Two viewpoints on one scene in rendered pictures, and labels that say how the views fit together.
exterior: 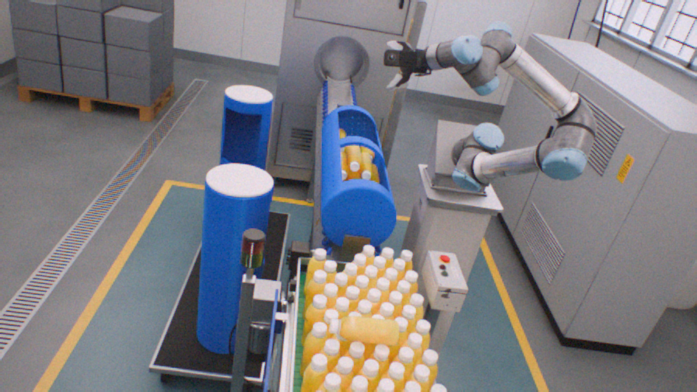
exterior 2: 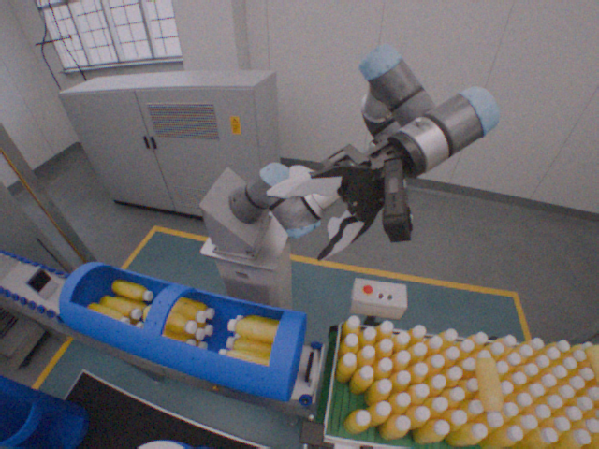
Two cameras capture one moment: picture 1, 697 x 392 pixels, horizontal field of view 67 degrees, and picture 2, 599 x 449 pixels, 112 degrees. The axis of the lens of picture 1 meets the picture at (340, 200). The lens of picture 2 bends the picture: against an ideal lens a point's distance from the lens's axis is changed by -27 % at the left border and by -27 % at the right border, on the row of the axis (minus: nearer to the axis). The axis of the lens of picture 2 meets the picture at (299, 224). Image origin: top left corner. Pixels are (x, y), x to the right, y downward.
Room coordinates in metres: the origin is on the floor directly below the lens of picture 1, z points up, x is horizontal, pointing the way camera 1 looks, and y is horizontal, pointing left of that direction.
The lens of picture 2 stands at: (1.60, 0.19, 1.94)
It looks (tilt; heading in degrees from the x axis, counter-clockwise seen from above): 44 degrees down; 289
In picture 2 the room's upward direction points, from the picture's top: straight up
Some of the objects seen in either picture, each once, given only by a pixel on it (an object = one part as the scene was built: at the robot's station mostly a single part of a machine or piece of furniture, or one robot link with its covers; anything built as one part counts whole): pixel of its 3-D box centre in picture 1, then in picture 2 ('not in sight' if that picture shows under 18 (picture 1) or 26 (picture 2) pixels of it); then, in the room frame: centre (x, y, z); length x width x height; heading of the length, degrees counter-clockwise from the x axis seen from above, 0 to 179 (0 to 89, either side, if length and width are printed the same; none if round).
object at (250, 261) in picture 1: (251, 255); not in sight; (1.23, 0.22, 1.18); 0.06 x 0.06 x 0.05
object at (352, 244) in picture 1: (354, 249); (310, 369); (1.65, -0.09, 0.99); 0.10 x 0.02 x 0.12; 97
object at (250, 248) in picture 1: (253, 243); not in sight; (1.23, 0.22, 1.23); 0.06 x 0.06 x 0.04
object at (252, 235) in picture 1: (251, 257); not in sight; (1.23, 0.22, 1.18); 0.06 x 0.06 x 0.16
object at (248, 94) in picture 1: (249, 94); not in sight; (2.97, 0.66, 1.03); 0.28 x 0.28 x 0.01
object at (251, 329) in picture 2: not in sight; (258, 331); (1.84, -0.12, 1.11); 0.17 x 0.07 x 0.07; 7
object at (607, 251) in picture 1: (573, 170); (172, 150); (3.61, -1.62, 0.72); 2.15 x 0.54 x 1.45; 5
